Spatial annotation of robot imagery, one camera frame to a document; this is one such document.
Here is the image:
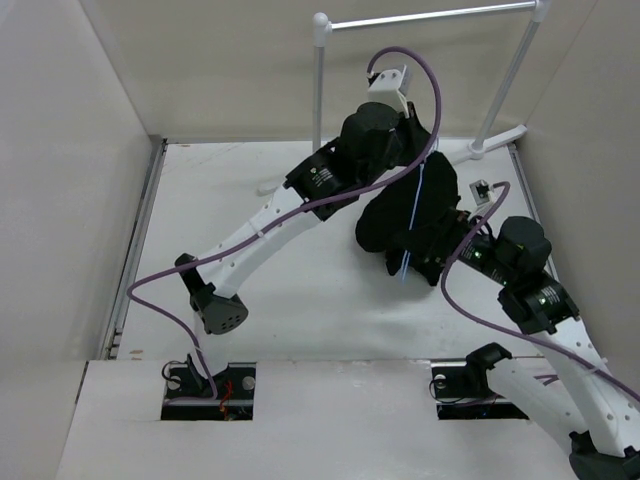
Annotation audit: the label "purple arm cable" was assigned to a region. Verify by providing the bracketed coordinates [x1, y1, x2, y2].
[440, 180, 640, 406]
[127, 46, 442, 401]

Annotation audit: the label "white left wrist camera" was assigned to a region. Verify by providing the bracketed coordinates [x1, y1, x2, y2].
[367, 64, 411, 117]

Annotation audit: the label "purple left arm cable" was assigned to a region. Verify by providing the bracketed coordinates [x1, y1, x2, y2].
[127, 46, 442, 401]

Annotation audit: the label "black trousers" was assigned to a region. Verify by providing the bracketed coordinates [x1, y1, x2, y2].
[355, 151, 460, 287]

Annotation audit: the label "light blue wire hanger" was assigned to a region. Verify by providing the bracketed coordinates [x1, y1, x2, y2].
[400, 162, 425, 283]

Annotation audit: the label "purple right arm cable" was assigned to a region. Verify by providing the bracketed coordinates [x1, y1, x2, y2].
[440, 180, 640, 406]

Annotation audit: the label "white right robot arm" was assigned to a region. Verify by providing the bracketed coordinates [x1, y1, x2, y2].
[419, 209, 639, 479]

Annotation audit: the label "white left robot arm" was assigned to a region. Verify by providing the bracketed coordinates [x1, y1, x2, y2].
[175, 102, 431, 399]

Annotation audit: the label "white metal clothes rack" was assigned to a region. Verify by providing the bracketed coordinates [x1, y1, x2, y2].
[257, 0, 554, 196]

